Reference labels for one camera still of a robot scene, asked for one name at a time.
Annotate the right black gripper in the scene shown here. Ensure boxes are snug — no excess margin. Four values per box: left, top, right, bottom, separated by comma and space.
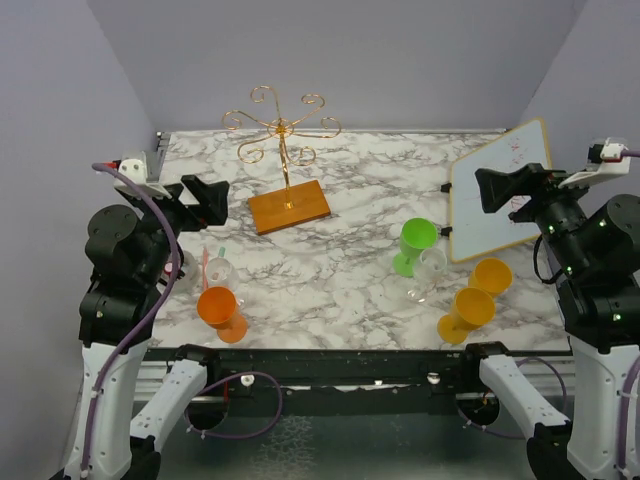
476, 157, 602, 273

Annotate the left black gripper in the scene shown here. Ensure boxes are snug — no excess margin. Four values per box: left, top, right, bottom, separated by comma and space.
129, 171, 231, 281

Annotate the clear wine glass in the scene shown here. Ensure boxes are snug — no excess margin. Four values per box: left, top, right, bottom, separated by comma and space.
204, 257, 245, 306
407, 248, 448, 303

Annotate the green plastic wine glass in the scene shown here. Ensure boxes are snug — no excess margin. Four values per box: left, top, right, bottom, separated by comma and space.
392, 218, 438, 278

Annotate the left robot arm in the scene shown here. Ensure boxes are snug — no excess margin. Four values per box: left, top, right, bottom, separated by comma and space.
58, 175, 230, 479

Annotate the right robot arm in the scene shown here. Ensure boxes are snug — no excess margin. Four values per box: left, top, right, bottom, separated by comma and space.
459, 164, 639, 479

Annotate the orange plastic wine glass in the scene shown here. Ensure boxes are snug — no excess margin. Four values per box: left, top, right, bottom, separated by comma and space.
197, 286, 248, 344

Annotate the small whiteboard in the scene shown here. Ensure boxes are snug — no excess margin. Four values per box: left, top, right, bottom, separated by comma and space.
440, 118, 552, 263

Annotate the pink pen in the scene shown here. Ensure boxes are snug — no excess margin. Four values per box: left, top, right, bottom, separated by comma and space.
201, 246, 209, 293

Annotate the clear tape roll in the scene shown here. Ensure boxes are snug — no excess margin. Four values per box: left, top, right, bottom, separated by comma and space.
159, 251, 200, 294

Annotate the yellow plastic glass back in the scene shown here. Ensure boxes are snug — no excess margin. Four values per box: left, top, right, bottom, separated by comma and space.
468, 257, 513, 297

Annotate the yellow plastic glass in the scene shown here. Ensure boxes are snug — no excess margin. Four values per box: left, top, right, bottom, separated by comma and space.
437, 287, 496, 345
468, 257, 513, 297

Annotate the yellow plastic glass front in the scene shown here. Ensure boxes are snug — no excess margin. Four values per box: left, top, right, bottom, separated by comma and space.
437, 287, 496, 345

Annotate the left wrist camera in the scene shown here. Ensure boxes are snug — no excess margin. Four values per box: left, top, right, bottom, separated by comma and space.
114, 151, 168, 198

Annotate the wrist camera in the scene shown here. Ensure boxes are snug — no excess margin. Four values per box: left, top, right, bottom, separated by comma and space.
114, 151, 168, 198
559, 137, 632, 188

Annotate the gold wire glass rack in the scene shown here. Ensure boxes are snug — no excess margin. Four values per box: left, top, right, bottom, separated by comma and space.
222, 85, 342, 235

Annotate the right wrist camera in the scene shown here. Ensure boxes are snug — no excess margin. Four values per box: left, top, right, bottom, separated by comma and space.
559, 137, 632, 188

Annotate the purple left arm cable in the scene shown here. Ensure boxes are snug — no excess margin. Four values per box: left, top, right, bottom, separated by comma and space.
78, 162, 182, 479

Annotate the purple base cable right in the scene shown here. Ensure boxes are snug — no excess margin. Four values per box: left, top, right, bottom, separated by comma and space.
462, 355, 569, 441

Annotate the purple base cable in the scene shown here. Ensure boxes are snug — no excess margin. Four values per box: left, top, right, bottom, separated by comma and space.
462, 355, 569, 441
183, 372, 284, 441

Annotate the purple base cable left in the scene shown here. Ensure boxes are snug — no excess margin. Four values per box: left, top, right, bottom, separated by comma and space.
183, 372, 284, 441

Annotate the black metal base frame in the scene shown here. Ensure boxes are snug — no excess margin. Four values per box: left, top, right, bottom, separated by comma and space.
134, 345, 490, 416

